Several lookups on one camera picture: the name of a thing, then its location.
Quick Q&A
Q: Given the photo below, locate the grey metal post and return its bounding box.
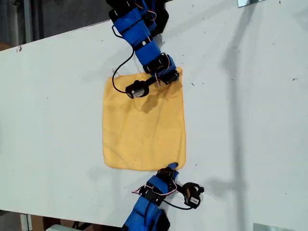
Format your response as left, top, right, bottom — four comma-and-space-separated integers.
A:
23, 0, 33, 45

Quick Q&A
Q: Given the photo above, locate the wrist black camera cable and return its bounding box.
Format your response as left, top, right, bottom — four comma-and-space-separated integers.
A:
111, 24, 135, 94
157, 198, 194, 210

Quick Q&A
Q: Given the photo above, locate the grey metal table leg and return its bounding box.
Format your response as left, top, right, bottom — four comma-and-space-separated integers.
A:
20, 213, 33, 231

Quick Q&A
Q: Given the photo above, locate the yellow square towel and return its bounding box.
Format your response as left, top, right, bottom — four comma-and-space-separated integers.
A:
102, 66, 187, 171

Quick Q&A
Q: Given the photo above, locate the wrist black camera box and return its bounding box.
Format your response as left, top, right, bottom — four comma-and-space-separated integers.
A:
125, 80, 150, 100
183, 182, 205, 208

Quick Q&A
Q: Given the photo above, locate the white box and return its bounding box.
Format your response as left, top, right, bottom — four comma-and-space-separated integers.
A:
48, 223, 74, 231

